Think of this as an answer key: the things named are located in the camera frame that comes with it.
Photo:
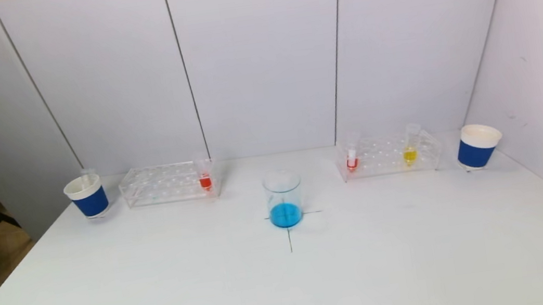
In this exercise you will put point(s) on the clear acrylic test tube rack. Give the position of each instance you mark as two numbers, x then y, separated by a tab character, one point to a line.
165	185
382	160

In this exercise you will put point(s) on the red pigment tube white label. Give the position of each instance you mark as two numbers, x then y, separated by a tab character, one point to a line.
352	164

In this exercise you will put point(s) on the clear glass beaker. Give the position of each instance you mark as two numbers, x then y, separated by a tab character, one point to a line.
285	214

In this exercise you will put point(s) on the yellow pigment test tube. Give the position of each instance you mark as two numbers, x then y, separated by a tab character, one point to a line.
410	156

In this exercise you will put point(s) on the clear conical plastic test tube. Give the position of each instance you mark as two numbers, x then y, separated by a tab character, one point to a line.
88	175

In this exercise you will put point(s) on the red pigment test tube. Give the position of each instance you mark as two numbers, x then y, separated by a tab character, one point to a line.
205	182

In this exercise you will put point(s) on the blue white paper cup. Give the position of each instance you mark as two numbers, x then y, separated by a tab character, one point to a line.
92	203
476	154

